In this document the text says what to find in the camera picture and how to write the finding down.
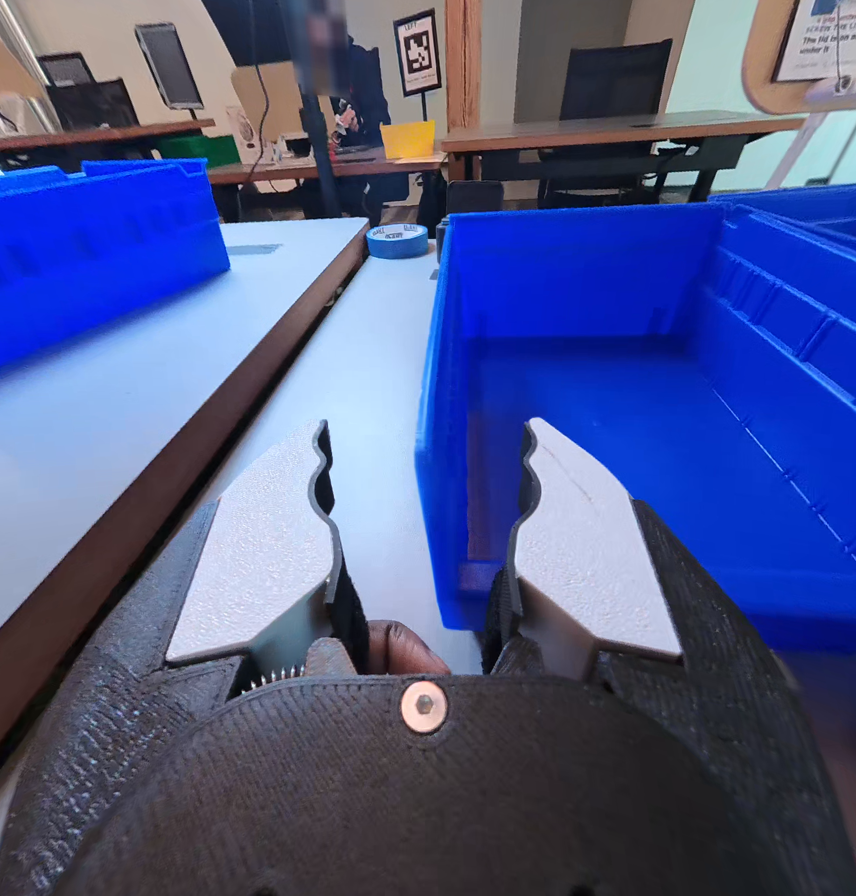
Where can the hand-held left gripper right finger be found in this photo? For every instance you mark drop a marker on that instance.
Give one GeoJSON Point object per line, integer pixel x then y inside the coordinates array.
{"type": "Point", "coordinates": [589, 560]}

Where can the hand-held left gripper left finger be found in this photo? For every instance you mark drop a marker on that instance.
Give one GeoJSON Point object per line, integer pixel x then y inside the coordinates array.
{"type": "Point", "coordinates": [260, 560]}

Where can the blue plastic bin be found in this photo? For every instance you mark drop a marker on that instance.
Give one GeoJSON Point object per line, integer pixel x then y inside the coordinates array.
{"type": "Point", "coordinates": [819, 210]}
{"type": "Point", "coordinates": [85, 266]}
{"type": "Point", "coordinates": [610, 420]}

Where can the person's left hand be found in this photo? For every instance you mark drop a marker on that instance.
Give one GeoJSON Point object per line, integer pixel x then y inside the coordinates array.
{"type": "Point", "coordinates": [400, 651]}

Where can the blue tape roll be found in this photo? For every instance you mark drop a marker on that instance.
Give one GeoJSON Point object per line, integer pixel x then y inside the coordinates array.
{"type": "Point", "coordinates": [396, 245]}

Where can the grey power adapter box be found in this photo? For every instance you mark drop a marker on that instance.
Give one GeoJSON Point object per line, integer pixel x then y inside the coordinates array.
{"type": "Point", "coordinates": [473, 199]}

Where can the long wooden table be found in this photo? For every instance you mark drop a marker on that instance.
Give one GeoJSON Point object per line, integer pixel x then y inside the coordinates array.
{"type": "Point", "coordinates": [372, 164]}

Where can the green plastic bin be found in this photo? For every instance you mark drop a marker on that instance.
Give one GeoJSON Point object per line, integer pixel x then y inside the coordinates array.
{"type": "Point", "coordinates": [197, 150]}

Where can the wood edged table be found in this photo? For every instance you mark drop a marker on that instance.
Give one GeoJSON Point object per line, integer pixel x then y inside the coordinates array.
{"type": "Point", "coordinates": [610, 129]}

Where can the yellow plastic bin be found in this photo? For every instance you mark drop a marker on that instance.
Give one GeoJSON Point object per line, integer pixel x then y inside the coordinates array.
{"type": "Point", "coordinates": [407, 140]}

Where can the cardboard sheet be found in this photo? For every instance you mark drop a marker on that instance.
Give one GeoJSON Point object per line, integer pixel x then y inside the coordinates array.
{"type": "Point", "coordinates": [8, 70]}
{"type": "Point", "coordinates": [281, 105]}

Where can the black office chair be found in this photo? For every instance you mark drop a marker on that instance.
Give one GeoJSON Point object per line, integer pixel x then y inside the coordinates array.
{"type": "Point", "coordinates": [92, 105]}
{"type": "Point", "coordinates": [613, 77]}

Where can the black and white marker sign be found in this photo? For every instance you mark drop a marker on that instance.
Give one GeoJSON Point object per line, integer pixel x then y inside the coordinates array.
{"type": "Point", "coordinates": [417, 84]}

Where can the grey tablet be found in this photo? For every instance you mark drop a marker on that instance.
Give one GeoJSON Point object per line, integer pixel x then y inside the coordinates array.
{"type": "Point", "coordinates": [167, 66]}

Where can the wooden instruction board stand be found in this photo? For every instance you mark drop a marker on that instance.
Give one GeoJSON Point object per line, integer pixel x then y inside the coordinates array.
{"type": "Point", "coordinates": [760, 77]}

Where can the wooden post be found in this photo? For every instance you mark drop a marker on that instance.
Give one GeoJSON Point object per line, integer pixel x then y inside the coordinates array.
{"type": "Point", "coordinates": [463, 70]}

